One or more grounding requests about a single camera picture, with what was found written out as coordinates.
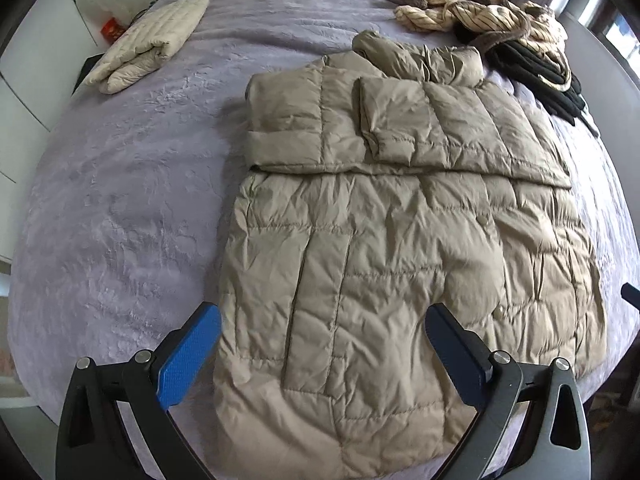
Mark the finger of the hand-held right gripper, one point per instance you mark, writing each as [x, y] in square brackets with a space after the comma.
[631, 294]

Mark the black nightstand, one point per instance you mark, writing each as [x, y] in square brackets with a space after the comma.
[85, 72]

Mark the folded cream quilted jacket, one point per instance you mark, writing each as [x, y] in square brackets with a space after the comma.
[150, 35]

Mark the black garment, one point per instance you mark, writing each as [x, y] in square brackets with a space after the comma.
[530, 70]

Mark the window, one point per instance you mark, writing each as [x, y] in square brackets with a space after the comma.
[620, 30]

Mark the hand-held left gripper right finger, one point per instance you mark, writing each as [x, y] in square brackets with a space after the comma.
[455, 355]

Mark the purple bed blanket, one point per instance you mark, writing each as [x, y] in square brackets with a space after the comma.
[150, 160]

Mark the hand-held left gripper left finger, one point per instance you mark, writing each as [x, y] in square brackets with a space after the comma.
[190, 355]

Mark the red small packet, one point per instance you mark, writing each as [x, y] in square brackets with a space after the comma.
[112, 30]

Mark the cream striped garment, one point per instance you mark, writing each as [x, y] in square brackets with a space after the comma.
[440, 12]

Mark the beige puffer jacket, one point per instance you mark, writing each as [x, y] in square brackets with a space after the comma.
[380, 240]

